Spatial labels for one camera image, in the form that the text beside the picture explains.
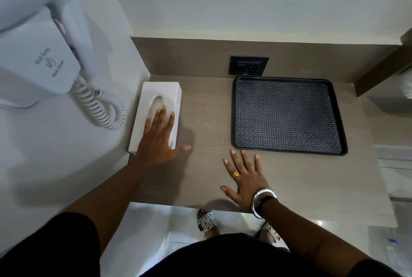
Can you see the person's right hand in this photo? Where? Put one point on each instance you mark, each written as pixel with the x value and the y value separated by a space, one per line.
pixel 249 186

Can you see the person's left hand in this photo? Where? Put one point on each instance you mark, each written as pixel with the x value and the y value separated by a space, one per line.
pixel 157 143

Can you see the person's right middle finger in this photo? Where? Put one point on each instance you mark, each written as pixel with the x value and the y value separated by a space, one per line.
pixel 238 162

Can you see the person's left little finger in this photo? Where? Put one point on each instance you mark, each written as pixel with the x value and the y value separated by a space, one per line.
pixel 147 125

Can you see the person's left thumb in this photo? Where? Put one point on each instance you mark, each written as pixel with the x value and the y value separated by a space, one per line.
pixel 182 149

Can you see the person's right thumb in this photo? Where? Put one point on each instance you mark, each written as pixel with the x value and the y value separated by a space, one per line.
pixel 228 190

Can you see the person's right little finger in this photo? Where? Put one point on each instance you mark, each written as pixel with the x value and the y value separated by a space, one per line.
pixel 258 165

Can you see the person's left middle finger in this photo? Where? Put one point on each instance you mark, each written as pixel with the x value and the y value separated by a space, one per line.
pixel 162 117

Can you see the person's right forearm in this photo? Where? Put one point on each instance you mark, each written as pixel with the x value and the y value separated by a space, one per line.
pixel 302 238

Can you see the person's left forearm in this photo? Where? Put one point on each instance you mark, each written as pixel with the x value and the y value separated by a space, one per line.
pixel 116 196

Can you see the white tissue box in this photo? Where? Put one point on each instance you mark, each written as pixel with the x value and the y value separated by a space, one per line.
pixel 141 115

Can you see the silver bangle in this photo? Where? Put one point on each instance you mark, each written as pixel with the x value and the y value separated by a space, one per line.
pixel 256 201

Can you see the person's left patterned sandal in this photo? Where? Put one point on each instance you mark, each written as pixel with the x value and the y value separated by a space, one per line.
pixel 206 222

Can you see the person's patterned sandal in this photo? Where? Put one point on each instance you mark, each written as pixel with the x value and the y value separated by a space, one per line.
pixel 206 222
pixel 270 233

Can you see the black textured tray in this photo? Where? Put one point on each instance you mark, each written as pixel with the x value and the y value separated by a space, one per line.
pixel 286 115

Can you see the person's right patterned sandal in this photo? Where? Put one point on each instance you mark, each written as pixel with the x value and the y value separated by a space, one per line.
pixel 270 233

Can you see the person's black garment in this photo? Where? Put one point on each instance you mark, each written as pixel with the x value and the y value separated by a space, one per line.
pixel 231 259

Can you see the black power outlet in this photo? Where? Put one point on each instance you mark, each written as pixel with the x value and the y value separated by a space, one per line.
pixel 248 65

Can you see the white hair dryer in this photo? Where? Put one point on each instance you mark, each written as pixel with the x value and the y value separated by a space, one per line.
pixel 64 6

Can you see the clear plastic bottle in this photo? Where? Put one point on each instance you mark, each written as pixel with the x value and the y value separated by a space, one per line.
pixel 397 251

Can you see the white rounded object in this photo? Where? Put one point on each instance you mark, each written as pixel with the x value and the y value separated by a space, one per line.
pixel 408 84

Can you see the white hair dryer wall holder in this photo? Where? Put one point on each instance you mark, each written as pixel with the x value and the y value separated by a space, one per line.
pixel 35 70

